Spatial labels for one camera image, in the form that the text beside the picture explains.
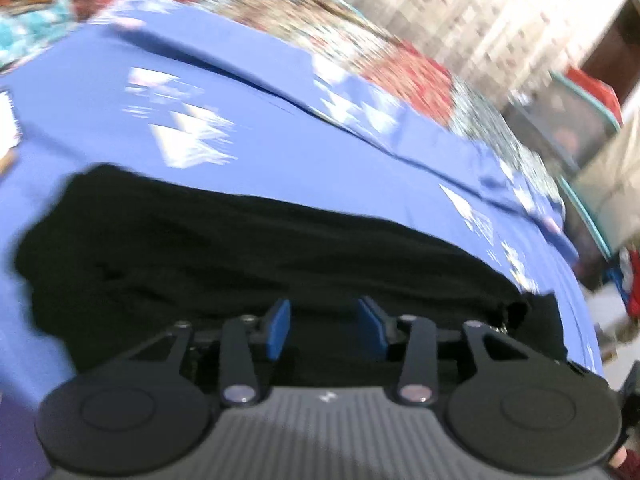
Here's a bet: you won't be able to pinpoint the dark wooden furniture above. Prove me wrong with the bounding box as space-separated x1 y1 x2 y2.
582 0 640 111

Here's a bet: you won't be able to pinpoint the blue printed bedsheet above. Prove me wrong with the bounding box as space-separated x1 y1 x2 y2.
0 0 608 480

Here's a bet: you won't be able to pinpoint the teal patterned cloth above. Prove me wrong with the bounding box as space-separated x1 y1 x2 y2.
0 0 81 68

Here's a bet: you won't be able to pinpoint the red floral quilt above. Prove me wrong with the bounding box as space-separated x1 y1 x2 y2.
0 0 566 221

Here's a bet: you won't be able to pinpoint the white flat object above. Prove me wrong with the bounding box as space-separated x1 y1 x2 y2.
0 90 22 163

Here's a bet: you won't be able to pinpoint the black pants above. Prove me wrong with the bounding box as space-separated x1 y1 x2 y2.
14 163 568 391

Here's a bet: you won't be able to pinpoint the purple cloth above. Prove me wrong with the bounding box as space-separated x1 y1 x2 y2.
0 392 56 480

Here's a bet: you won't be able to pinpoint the beige patterned curtain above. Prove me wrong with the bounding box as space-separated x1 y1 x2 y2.
255 0 636 106

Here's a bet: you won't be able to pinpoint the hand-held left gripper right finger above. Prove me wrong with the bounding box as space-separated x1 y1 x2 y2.
356 295 542 407

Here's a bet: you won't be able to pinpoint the teal-edged storage box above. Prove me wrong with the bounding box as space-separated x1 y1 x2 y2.
502 69 626 261

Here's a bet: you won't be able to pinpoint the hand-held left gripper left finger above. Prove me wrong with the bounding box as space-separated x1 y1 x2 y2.
119 299 292 407

